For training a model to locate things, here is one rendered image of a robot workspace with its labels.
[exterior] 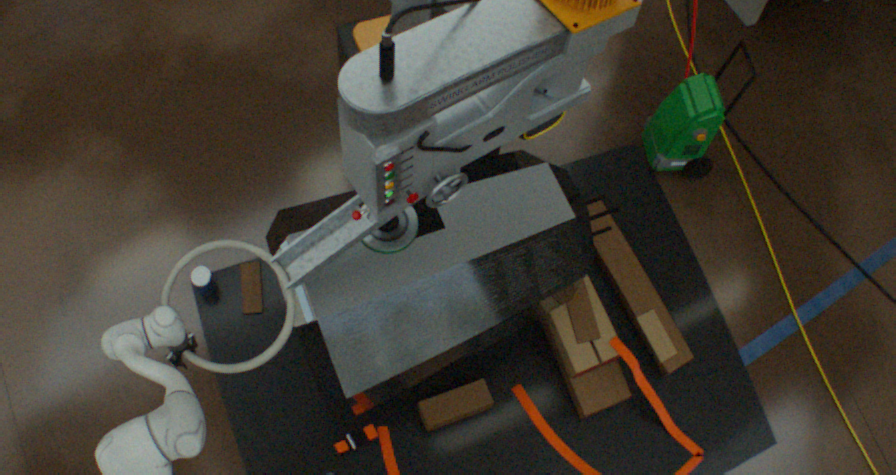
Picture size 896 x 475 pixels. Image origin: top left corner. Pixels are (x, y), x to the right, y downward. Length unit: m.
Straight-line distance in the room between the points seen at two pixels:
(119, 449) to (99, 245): 2.23
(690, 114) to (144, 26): 3.21
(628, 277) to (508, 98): 1.54
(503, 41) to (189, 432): 1.31
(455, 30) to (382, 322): 1.08
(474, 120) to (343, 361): 0.97
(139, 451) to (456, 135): 1.30
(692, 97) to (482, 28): 1.80
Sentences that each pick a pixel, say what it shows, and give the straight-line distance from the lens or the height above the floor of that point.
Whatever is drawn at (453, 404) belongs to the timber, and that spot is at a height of 0.14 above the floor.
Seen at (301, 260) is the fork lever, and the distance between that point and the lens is 2.59.
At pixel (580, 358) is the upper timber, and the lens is 3.29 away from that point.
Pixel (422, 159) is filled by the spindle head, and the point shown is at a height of 1.38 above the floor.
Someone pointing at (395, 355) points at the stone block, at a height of 0.66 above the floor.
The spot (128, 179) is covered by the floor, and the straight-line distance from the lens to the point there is 4.05.
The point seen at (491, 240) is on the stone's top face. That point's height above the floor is 0.83.
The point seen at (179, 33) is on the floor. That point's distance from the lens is 4.58.
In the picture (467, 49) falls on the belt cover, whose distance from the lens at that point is 2.06.
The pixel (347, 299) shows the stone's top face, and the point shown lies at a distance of 2.62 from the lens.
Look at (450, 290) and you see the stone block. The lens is 2.70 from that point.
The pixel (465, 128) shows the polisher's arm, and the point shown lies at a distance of 2.28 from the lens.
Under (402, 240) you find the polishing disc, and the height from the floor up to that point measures 0.85.
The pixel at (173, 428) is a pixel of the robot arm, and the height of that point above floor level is 1.62.
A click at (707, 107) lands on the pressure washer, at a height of 0.57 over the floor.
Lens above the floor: 3.27
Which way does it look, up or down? 63 degrees down
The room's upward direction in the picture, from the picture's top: 8 degrees clockwise
